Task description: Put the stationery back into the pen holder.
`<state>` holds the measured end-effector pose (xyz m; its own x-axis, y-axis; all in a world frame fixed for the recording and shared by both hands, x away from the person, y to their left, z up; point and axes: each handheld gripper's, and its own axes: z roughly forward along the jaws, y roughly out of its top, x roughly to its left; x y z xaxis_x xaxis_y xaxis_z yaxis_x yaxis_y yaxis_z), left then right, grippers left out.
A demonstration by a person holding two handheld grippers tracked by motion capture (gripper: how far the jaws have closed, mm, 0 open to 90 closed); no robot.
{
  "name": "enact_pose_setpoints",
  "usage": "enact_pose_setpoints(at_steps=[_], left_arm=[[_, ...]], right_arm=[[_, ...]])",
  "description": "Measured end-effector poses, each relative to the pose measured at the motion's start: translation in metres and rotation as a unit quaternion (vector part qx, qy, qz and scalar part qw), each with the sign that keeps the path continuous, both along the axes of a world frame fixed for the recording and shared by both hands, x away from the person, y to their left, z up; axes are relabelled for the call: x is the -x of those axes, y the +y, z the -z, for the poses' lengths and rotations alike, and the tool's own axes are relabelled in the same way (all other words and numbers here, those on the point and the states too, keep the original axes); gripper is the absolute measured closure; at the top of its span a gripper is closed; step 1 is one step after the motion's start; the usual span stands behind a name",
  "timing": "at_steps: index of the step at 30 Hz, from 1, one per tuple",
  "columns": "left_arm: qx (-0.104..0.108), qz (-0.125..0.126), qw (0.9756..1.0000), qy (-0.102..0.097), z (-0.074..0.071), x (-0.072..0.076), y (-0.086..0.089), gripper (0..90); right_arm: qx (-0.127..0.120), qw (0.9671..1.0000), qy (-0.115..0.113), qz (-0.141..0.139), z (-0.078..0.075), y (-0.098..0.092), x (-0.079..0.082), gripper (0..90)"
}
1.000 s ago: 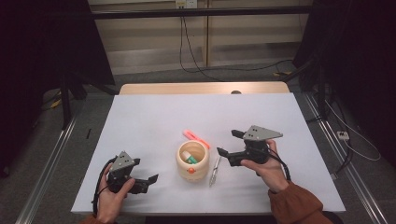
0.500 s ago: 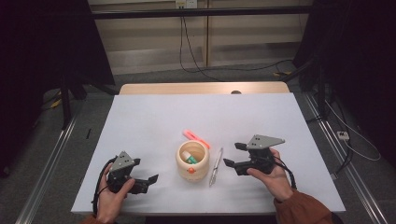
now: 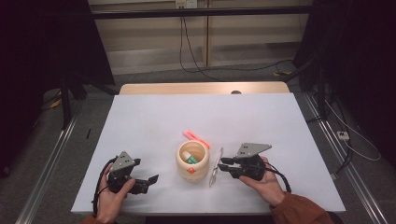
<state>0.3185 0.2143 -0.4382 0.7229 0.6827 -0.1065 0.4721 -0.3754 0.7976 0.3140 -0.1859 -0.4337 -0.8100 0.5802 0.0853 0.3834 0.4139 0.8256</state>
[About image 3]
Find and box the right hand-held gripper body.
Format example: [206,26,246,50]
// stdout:
[230,142,273,182]

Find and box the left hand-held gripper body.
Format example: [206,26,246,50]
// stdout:
[106,151,149,195]

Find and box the silver pen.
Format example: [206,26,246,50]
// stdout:
[208,147,224,188]

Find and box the round wooden pen holder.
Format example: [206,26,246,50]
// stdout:
[175,140,210,183]

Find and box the green and white marker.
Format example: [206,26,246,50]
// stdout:
[181,150,199,165]

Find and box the orange highlighter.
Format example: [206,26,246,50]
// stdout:
[182,129,212,150]

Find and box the person's right hand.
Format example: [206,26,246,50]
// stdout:
[238,156,286,207]

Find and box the person's left hand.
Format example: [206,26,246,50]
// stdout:
[95,163,136,224]

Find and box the white table mat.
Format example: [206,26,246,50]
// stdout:
[70,92,347,216]

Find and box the black metal stand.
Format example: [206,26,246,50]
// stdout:
[276,58,332,123]
[58,70,120,131]

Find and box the black curtain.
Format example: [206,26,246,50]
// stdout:
[291,0,396,161]
[0,0,116,179]

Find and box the black horizontal bar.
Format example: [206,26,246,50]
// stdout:
[91,5,313,21]

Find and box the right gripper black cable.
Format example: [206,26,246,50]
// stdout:
[263,161,293,194]

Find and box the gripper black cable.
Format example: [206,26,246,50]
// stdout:
[263,161,293,194]
[92,157,118,217]

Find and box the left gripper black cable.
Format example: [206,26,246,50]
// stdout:
[92,157,118,217]

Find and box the aluminium floor rail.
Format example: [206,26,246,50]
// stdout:
[14,114,79,224]
[303,92,389,224]

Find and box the black wall cable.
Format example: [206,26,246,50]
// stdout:
[178,15,224,83]
[181,15,294,74]

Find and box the black floor cable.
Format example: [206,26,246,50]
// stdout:
[333,102,355,175]

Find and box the white floor cable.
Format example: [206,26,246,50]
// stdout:
[324,98,383,162]

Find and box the white wall socket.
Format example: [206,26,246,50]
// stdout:
[175,0,199,9]

